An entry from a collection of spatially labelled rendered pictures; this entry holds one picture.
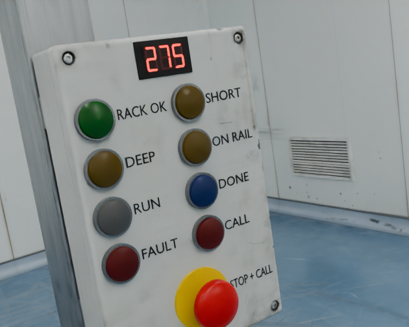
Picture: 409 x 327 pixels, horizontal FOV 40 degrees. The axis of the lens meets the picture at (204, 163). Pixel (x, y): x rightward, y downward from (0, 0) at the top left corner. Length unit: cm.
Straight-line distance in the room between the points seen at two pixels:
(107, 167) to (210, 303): 13
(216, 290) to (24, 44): 24
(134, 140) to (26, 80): 10
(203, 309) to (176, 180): 10
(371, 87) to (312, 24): 62
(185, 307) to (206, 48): 21
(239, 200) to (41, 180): 17
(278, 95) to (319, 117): 42
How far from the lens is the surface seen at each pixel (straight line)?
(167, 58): 43
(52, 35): 47
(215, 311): 45
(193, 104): 44
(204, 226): 45
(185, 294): 46
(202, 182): 44
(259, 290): 51
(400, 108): 354
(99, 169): 40
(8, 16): 48
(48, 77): 42
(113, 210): 41
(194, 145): 44
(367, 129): 372
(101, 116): 40
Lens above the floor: 118
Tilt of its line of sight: 9 degrees down
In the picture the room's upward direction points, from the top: 9 degrees counter-clockwise
